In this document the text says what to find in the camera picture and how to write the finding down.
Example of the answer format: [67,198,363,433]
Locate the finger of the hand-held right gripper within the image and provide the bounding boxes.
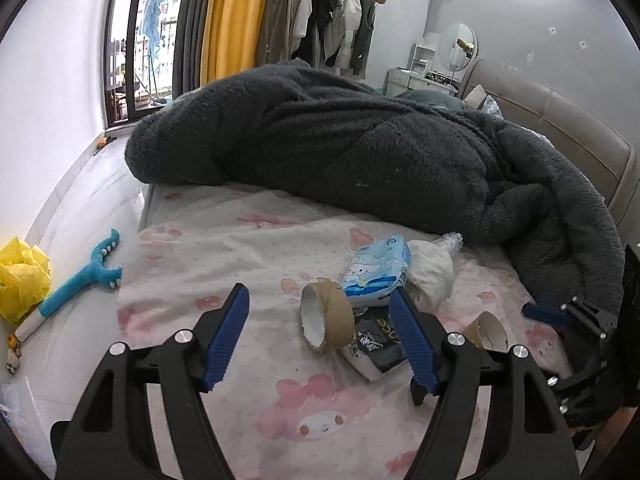
[547,360,608,413]
[522,296,621,341]

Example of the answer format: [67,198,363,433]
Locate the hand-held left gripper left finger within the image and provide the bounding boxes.
[54,282,251,480]

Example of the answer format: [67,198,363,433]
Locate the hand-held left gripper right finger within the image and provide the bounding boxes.
[387,285,583,480]

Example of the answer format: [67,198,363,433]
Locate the black snack packet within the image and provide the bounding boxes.
[341,305,416,381]

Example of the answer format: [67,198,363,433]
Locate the brown cardboard tube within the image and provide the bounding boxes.
[462,311,511,352]

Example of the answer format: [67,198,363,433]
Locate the white paper ball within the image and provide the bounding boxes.
[407,232,463,311]

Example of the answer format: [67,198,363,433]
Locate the brown tape roll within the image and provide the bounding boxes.
[299,280,356,353]

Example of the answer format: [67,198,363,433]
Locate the blue tissue packet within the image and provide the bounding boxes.
[341,237,413,308]

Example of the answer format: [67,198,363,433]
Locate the pink printed bed sheet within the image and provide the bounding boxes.
[117,182,576,480]

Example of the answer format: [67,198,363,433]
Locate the grey mattress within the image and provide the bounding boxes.
[138,182,157,233]

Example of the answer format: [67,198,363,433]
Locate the blue plush toy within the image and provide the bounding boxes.
[14,228,123,343]

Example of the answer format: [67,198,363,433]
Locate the beige padded headboard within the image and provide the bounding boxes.
[460,57,636,231]

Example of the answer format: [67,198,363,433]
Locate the yellow plastic bag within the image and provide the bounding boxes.
[0,237,53,326]

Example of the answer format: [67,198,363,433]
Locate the patterned pillow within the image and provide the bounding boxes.
[467,85,503,120]

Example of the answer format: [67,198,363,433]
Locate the clear bubble wrap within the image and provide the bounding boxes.
[0,385,56,476]

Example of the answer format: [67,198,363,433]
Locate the dark grey fleece blanket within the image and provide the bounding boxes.
[125,57,626,356]

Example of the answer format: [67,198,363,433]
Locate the white vanity table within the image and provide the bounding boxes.
[385,32,458,98]

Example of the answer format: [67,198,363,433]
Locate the round mirror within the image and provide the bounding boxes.
[439,21,478,75]

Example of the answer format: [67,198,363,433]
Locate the dark green trousers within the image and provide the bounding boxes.
[350,0,377,78]

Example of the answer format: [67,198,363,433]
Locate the grey curtain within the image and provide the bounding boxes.
[172,0,218,98]

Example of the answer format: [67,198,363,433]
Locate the black framed glass door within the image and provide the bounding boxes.
[102,0,193,128]

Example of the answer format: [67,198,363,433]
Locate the yellow curtain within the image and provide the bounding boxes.
[200,0,277,88]

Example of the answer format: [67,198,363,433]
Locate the white jacket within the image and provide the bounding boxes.
[322,0,363,68]

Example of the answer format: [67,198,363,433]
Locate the blue hanging garment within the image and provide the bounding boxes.
[142,0,165,63]

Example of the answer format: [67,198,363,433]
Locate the black jacket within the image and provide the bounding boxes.
[300,0,336,68]

